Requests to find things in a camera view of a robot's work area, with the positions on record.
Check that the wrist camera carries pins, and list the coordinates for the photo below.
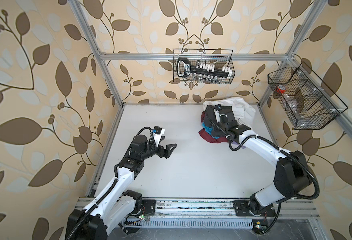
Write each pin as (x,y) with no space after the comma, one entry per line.
(218,113)
(157,131)

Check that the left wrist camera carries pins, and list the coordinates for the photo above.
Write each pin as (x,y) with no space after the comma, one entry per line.
(157,131)

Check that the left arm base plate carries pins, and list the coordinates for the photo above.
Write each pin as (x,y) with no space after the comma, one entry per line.
(144,208)

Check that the teal cloth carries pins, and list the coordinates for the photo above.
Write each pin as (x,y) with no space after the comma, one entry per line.
(209,130)

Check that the back wire basket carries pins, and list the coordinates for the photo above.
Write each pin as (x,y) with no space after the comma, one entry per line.
(221,59)

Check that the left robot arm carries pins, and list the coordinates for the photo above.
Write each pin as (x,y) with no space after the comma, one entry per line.
(115,202)

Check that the black handled tool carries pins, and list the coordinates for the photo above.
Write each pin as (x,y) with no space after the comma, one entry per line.
(185,68)

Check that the maroon cloth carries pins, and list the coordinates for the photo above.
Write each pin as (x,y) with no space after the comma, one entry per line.
(207,137)

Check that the right wire basket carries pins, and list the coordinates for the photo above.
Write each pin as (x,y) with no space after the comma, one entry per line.
(310,103)

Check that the purple cloth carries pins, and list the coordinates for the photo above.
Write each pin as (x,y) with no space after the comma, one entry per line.
(235,147)

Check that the white cloth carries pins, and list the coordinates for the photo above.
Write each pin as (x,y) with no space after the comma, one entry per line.
(244,113)

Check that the wire basket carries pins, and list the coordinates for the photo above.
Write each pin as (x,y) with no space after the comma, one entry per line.
(310,103)
(221,59)

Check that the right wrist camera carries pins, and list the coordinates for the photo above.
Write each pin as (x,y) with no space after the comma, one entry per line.
(218,113)

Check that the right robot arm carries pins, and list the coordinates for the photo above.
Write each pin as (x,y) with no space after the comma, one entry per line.
(292,177)

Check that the red cap bottle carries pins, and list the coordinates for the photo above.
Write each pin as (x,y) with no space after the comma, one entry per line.
(280,90)

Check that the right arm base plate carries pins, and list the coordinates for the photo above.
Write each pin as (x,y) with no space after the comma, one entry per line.
(248,208)

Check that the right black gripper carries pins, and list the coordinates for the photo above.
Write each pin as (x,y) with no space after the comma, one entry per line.
(215,126)

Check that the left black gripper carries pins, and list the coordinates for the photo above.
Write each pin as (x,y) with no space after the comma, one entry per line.
(167,152)

